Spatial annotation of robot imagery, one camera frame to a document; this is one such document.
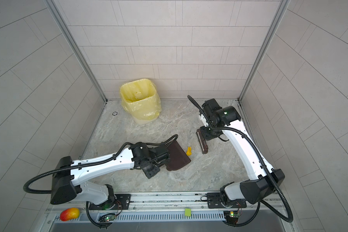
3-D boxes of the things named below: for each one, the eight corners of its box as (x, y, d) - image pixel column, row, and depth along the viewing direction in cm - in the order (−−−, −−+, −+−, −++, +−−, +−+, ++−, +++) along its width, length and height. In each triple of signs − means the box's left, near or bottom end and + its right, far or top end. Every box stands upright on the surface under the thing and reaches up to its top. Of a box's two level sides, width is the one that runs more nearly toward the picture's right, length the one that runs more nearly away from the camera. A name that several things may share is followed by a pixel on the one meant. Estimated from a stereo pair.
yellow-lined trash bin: (133, 132, 99) (122, 109, 80) (128, 108, 113) (118, 84, 94) (164, 122, 105) (160, 99, 86) (155, 100, 119) (151, 76, 100)
